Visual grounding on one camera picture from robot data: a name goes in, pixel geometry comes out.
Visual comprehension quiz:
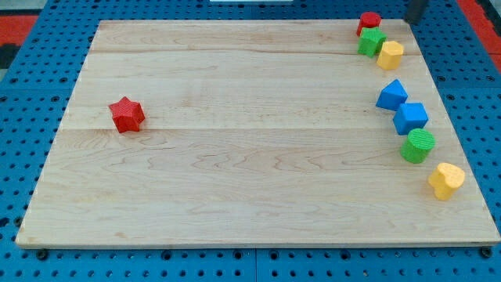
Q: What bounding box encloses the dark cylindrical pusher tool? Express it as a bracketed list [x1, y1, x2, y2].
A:
[404, 0, 429, 25]

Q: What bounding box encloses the red cylinder block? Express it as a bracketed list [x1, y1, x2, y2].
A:
[356, 12, 381, 36]

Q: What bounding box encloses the green star block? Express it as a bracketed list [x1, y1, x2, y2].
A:
[357, 27, 387, 58]

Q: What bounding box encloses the red star block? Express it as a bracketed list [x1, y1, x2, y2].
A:
[108, 96, 145, 133]

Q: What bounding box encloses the yellow hexagon block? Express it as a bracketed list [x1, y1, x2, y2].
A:
[377, 41, 405, 71]

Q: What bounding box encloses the blue triangle block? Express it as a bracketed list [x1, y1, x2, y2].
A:
[376, 79, 408, 111]

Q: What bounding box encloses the blue cube block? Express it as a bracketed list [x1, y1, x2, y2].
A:
[393, 103, 429, 136]

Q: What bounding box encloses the green cylinder block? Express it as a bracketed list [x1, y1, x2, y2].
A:
[400, 128, 435, 164]

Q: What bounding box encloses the yellow heart block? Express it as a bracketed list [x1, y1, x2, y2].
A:
[427, 162, 466, 201]

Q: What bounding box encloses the light wooden board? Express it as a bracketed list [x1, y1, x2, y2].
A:
[16, 20, 500, 249]

